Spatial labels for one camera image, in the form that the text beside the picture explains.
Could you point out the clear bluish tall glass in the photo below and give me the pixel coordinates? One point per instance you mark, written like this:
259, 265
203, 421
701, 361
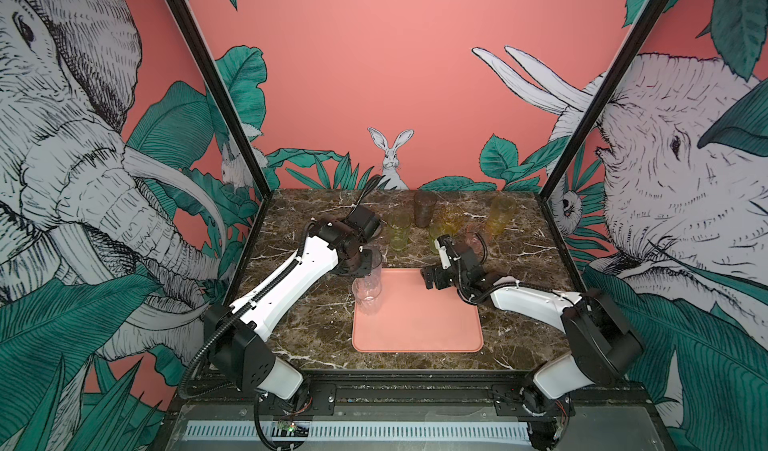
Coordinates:
376, 263

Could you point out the right black frame post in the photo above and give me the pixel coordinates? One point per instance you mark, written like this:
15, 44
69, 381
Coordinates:
648, 16

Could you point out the black frame post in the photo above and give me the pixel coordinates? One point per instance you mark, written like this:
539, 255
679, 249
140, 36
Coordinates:
648, 16
194, 40

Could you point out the dark brown glass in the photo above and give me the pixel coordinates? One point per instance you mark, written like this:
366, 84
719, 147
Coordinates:
424, 204

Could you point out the white perforated strip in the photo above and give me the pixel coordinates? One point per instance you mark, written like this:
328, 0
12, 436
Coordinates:
484, 432

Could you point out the tall yellow glass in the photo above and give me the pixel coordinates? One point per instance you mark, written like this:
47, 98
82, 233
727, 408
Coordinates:
501, 210

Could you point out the orange yellow glass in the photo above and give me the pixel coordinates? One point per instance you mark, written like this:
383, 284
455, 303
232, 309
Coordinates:
453, 219

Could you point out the light green glass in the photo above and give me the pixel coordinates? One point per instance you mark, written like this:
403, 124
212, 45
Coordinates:
399, 224
435, 230

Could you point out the pink square tray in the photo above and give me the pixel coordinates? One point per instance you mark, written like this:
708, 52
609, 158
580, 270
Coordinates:
410, 318

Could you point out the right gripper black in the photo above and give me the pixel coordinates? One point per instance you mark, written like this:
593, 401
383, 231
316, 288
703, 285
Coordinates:
439, 271

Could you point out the clear short glass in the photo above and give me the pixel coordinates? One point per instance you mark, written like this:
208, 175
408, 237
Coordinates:
367, 291

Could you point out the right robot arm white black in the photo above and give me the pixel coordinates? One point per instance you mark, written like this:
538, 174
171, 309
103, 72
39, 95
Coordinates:
602, 342

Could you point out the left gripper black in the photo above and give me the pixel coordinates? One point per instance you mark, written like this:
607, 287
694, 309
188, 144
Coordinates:
365, 269

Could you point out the left black frame post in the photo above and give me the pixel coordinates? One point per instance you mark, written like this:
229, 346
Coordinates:
194, 40

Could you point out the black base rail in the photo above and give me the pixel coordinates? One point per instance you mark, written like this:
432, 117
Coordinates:
325, 392

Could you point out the pink glass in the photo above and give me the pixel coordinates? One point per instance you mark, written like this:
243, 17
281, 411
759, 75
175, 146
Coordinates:
474, 235

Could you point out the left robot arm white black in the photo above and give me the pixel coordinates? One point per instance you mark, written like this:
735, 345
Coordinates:
236, 335

